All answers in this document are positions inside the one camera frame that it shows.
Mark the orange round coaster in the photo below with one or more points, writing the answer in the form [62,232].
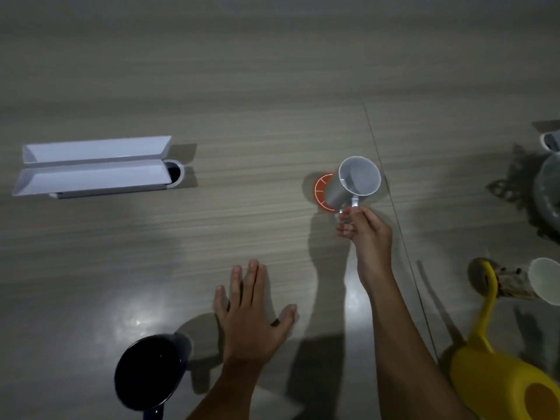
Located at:
[319,192]

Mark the dark blue jug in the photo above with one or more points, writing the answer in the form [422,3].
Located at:
[148,376]

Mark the white mug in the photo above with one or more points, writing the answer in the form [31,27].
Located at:
[350,188]

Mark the brown driftwood piece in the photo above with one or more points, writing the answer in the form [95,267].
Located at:
[509,282]

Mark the person's left little finger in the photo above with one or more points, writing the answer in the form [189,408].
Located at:
[221,301]

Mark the person's left hand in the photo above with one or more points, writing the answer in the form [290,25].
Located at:
[249,323]

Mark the small white container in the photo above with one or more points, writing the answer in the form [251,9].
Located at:
[552,140]

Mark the person's left middle finger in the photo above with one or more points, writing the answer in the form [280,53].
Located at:
[251,282]

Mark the grey round pot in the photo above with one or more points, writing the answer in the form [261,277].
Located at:
[549,192]

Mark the person's right forearm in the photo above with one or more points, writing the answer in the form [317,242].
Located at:
[402,358]

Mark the yellow watering can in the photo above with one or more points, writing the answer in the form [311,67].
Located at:
[494,380]

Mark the person's left forearm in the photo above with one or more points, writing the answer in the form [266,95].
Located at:
[223,393]

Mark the person's right hand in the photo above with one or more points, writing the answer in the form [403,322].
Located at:
[372,249]

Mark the person's left thumb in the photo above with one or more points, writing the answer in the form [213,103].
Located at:
[286,317]

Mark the white box with open flaps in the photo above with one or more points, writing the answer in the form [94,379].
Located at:
[96,168]

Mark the person's right thumb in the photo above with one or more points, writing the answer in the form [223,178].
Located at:
[359,214]

